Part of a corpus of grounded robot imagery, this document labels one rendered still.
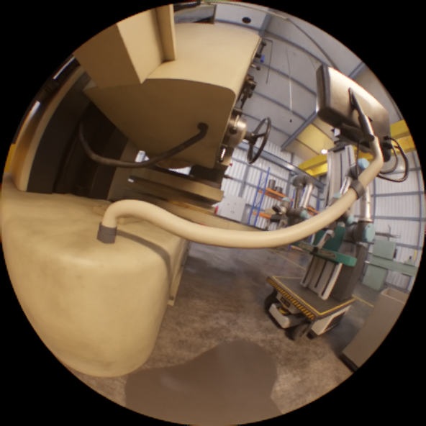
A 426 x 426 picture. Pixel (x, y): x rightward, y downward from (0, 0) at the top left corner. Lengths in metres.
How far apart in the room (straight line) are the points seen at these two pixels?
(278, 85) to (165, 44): 7.89
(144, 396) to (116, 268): 0.59
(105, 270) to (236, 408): 0.75
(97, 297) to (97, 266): 0.07
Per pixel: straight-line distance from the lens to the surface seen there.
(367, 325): 1.22
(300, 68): 8.06
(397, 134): 7.85
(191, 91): 0.47
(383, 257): 5.36
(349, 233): 1.07
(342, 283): 1.42
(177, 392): 0.75
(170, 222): 0.24
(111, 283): 0.29
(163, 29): 0.54
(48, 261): 0.29
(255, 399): 0.85
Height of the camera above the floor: 0.73
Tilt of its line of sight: level
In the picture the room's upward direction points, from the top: 17 degrees clockwise
